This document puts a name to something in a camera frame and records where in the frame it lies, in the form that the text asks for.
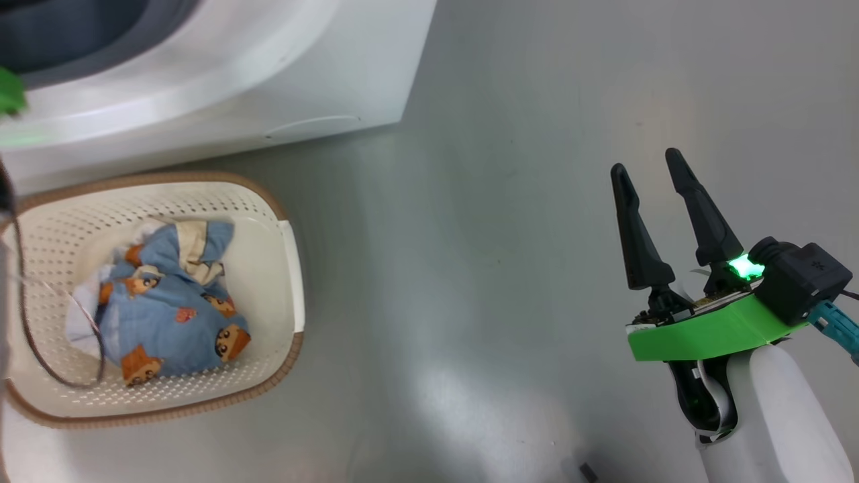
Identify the blue bear-print garment cream collar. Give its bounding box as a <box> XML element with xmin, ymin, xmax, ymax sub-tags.
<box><xmin>65</xmin><ymin>218</ymin><xmax>252</xmax><ymax>388</ymax></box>

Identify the teal right gripper cable plug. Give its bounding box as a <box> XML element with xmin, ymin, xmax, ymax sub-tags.
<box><xmin>809</xmin><ymin>301</ymin><xmax>859</xmax><ymax>366</ymax></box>

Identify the round white drain filter cover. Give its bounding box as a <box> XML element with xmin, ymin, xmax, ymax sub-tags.
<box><xmin>265</xmin><ymin>115</ymin><xmax>363</xmax><ymax>140</ymax></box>

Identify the cream basket with brown rim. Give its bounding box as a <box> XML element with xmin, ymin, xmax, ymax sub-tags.
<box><xmin>0</xmin><ymin>171</ymin><xmax>306</xmax><ymax>429</ymax></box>

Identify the white front-load washing machine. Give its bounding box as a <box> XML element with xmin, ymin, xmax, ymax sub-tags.
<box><xmin>0</xmin><ymin>0</ymin><xmax>438</xmax><ymax>197</ymax></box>

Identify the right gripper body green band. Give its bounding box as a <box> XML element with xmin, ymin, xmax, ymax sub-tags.
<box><xmin>625</xmin><ymin>257</ymin><xmax>809</xmax><ymax>363</ymax></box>

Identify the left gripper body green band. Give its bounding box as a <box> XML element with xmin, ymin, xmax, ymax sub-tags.
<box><xmin>0</xmin><ymin>67</ymin><xmax>29</xmax><ymax>116</ymax></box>

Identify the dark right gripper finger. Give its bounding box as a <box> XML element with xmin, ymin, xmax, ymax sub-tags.
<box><xmin>609</xmin><ymin>163</ymin><xmax>676</xmax><ymax>290</ymax></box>
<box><xmin>664</xmin><ymin>148</ymin><xmax>746</xmax><ymax>268</ymax></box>

